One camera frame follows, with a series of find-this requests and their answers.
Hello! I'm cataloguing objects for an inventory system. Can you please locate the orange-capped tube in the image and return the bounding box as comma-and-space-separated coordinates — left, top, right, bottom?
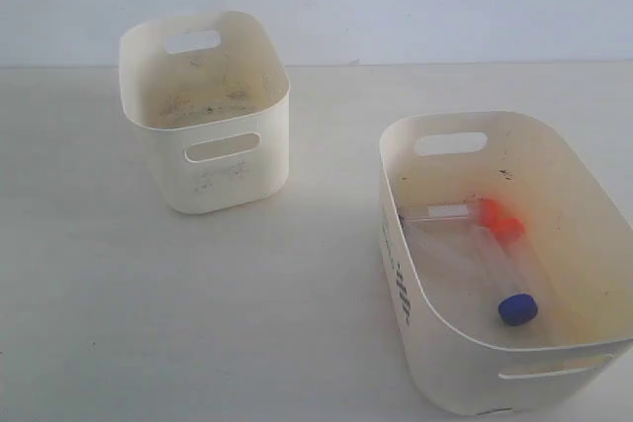
398, 199, 501, 226

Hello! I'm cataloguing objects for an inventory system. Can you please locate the blue-capped tube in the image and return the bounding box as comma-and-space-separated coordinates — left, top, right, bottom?
486, 248, 539, 326

